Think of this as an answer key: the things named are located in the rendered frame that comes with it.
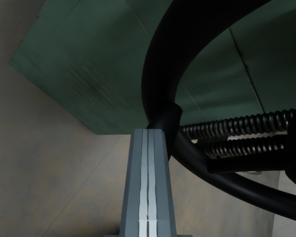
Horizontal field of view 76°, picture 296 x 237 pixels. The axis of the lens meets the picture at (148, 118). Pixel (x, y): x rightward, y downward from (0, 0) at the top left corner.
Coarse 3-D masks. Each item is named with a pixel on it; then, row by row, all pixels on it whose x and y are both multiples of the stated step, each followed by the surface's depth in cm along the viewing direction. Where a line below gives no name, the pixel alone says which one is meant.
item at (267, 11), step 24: (288, 0) 21; (240, 24) 25; (264, 24) 24; (288, 24) 23; (240, 48) 28; (264, 48) 27; (288, 48) 25; (264, 72) 29; (288, 72) 28; (264, 96) 33; (288, 96) 31
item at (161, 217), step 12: (156, 132) 10; (156, 144) 9; (156, 156) 8; (156, 168) 8; (168, 168) 8; (156, 180) 7; (168, 180) 8; (156, 192) 7; (168, 192) 7; (156, 204) 7; (168, 204) 7; (156, 216) 6; (168, 216) 6; (156, 228) 6; (168, 228) 6
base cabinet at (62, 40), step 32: (64, 0) 34; (96, 0) 31; (128, 0) 29; (160, 0) 27; (32, 32) 46; (64, 32) 41; (96, 32) 37; (128, 32) 34; (224, 32) 27; (32, 64) 59; (64, 64) 51; (96, 64) 45; (128, 64) 41; (192, 64) 34; (224, 64) 31; (64, 96) 69; (96, 96) 58; (128, 96) 51; (192, 96) 41; (224, 96) 37; (256, 96) 34; (96, 128) 83; (128, 128) 68
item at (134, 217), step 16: (144, 144) 9; (128, 160) 8; (144, 160) 8; (128, 176) 8; (144, 176) 8; (128, 192) 7; (144, 192) 7; (128, 208) 6; (144, 208) 6; (128, 224) 6; (144, 224) 6
